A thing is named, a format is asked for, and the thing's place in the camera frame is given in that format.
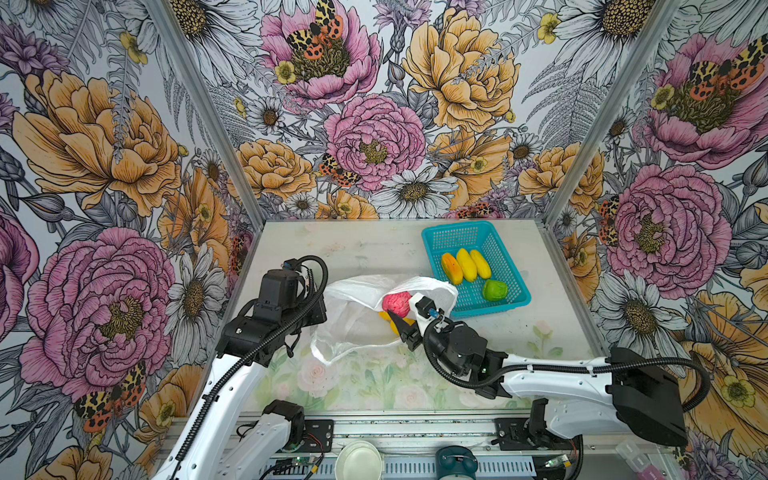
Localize yellow star fruit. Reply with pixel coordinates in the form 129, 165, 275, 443
378, 311, 415, 335

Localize pink red fruit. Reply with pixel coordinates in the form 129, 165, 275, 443
382, 291, 412, 318

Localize white plastic bag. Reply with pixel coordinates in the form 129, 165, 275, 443
310, 274, 459, 365

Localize green fruit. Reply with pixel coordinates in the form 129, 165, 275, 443
482, 279, 508, 302

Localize orange yellow mango fruit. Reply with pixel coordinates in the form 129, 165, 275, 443
441, 253, 464, 286

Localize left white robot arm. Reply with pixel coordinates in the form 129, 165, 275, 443
155, 255, 329, 479

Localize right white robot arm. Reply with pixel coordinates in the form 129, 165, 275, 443
383, 293, 699, 449

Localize teal plastic basket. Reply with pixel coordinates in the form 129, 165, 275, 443
421, 221, 531, 318

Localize dark green round container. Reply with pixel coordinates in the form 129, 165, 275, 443
435, 445, 479, 480

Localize white round cup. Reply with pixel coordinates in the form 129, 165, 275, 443
334, 440, 384, 480

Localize pink plastic object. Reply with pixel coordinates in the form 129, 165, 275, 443
616, 441, 665, 480

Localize right black corrugated cable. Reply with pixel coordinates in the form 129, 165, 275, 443
422, 328, 712, 414

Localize aluminium front rail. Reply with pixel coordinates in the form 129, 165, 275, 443
223, 410, 668, 456

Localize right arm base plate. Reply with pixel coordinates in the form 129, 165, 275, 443
491, 417, 583, 453

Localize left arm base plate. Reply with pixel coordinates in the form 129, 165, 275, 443
281, 419, 335, 454

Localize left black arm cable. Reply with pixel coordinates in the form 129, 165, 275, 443
167, 254, 330, 480

